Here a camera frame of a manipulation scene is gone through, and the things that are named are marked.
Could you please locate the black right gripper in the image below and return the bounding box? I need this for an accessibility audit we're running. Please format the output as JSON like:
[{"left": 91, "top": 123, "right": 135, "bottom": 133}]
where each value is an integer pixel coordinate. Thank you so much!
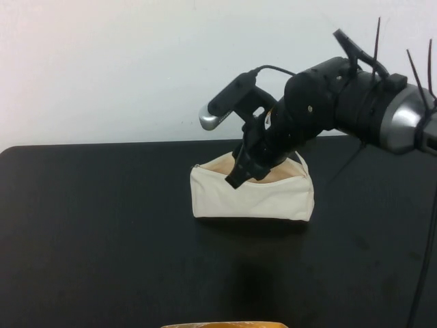
[{"left": 225, "top": 56, "right": 350, "bottom": 189}]

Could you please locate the cream canvas pencil case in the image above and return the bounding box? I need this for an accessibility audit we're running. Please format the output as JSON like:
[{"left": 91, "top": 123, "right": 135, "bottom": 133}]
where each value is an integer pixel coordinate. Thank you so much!
[{"left": 189, "top": 152, "right": 315, "bottom": 221}]

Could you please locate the black zip tie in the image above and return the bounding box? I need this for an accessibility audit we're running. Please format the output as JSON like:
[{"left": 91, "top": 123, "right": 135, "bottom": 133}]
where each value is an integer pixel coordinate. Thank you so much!
[
  {"left": 427, "top": 38, "right": 434, "bottom": 97},
  {"left": 405, "top": 49, "right": 432, "bottom": 109},
  {"left": 372, "top": 16, "right": 382, "bottom": 81},
  {"left": 329, "top": 141, "right": 366, "bottom": 187}
]

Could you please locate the yellow glossy object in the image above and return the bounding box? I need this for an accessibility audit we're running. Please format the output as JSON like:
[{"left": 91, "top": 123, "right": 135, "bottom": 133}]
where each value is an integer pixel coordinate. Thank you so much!
[{"left": 160, "top": 320, "right": 288, "bottom": 328}]

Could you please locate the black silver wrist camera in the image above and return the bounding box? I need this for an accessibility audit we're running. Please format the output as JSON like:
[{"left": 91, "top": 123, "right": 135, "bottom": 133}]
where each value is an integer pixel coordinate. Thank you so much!
[{"left": 199, "top": 70, "right": 278, "bottom": 133}]

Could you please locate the thin black camera cable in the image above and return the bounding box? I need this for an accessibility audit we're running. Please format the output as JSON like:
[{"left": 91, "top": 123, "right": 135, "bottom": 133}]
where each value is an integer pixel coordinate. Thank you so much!
[{"left": 252, "top": 64, "right": 296, "bottom": 77}]

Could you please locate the black cable with plug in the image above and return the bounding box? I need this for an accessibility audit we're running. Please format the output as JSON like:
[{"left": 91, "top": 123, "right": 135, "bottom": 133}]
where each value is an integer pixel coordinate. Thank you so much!
[{"left": 332, "top": 28, "right": 408, "bottom": 90}]

